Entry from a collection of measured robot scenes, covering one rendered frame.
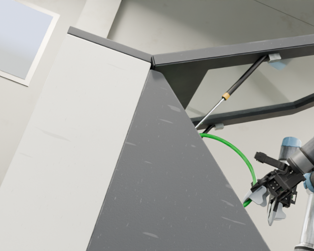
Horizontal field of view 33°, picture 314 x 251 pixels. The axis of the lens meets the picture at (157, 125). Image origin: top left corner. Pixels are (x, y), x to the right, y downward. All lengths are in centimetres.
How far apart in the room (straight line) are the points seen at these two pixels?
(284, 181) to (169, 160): 42
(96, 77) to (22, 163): 34
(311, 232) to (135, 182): 116
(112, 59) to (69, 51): 13
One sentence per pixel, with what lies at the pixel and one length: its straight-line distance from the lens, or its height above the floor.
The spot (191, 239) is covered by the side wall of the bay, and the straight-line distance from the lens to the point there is 151.
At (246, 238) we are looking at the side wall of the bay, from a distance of 156.
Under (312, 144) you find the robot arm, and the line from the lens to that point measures 176.
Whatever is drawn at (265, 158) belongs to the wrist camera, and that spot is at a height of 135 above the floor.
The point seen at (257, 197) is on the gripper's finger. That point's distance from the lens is 178.
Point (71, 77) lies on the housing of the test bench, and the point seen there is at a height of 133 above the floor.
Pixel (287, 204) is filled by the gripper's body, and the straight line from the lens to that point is 208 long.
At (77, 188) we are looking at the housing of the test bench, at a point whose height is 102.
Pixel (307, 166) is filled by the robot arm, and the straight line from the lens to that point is 176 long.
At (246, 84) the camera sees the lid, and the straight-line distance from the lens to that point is 205.
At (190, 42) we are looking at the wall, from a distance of 546.
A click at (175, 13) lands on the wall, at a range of 558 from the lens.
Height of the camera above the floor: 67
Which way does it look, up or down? 22 degrees up
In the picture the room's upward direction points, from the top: 18 degrees clockwise
